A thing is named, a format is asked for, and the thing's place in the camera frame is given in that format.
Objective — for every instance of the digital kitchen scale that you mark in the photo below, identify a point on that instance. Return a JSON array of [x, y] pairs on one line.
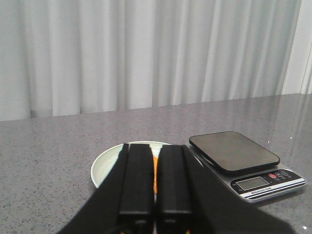
[[248, 169]]

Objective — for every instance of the pale green round plate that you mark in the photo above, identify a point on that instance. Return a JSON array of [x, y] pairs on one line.
[[105, 162]]

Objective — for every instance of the orange plastic corn cob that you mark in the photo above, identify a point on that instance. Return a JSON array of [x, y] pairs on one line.
[[155, 161]]

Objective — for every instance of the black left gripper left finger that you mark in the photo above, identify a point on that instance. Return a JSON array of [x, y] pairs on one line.
[[124, 202]]

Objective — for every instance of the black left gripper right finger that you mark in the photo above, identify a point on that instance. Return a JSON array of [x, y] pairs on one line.
[[190, 199]]

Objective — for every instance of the white pleated curtain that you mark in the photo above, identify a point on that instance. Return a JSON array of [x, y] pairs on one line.
[[65, 57]]

